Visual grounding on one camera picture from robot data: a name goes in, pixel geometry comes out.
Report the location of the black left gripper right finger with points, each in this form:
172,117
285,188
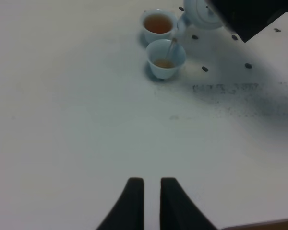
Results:
177,211

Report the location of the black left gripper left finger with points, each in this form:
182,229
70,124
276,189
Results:
128,212

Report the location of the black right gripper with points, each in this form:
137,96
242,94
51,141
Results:
247,18

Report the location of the light blue porcelain teapot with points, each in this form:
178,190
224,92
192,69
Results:
199,14

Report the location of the far light blue teacup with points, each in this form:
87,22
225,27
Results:
158,24

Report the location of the light blue teacup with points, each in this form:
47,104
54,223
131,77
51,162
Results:
158,24
165,58

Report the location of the near light blue teacup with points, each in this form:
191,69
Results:
165,58

